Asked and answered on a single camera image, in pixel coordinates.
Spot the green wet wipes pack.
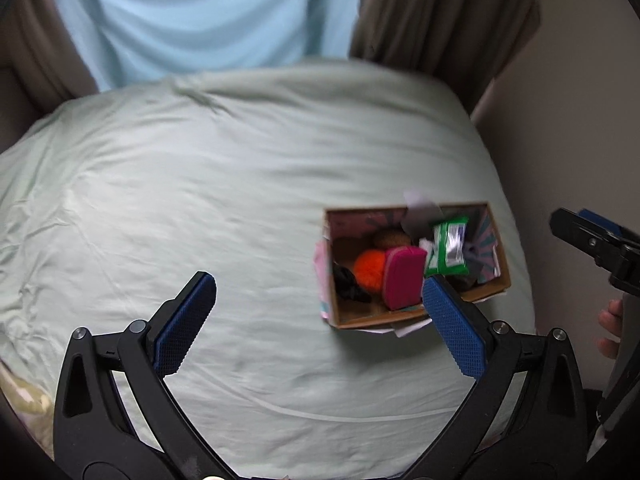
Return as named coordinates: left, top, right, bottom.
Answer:
left=424, top=216, right=469, bottom=278

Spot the mint green bed sheet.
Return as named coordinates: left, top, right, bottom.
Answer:
left=1, top=60, right=535, bottom=479

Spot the magenta pouch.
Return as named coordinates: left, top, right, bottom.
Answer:
left=382, top=246, right=427, bottom=311

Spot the person's right hand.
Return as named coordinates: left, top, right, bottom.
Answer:
left=597, top=299, right=623, bottom=360

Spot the right brown curtain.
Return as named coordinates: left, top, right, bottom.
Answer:
left=349, top=0, right=541, bottom=112

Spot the left brown curtain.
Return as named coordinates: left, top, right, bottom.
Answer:
left=0, top=0, right=101, bottom=111

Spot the black sock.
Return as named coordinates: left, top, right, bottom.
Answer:
left=332, top=263, right=372, bottom=304

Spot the white cloth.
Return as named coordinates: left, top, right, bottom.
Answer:
left=418, top=237, right=435, bottom=258

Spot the orange fuzzy ball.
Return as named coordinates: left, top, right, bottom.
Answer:
left=352, top=249, right=386, bottom=292

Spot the patterned cardboard box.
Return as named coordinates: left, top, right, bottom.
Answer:
left=314, top=203, right=511, bottom=330

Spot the light blue hanging cloth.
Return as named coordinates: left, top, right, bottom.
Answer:
left=54, top=0, right=359, bottom=91

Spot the brown curtain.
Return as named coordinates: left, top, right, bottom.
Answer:
left=349, top=0, right=541, bottom=112
left=0, top=0, right=101, bottom=111

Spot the brown plush toy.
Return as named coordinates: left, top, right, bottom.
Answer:
left=372, top=228, right=411, bottom=252

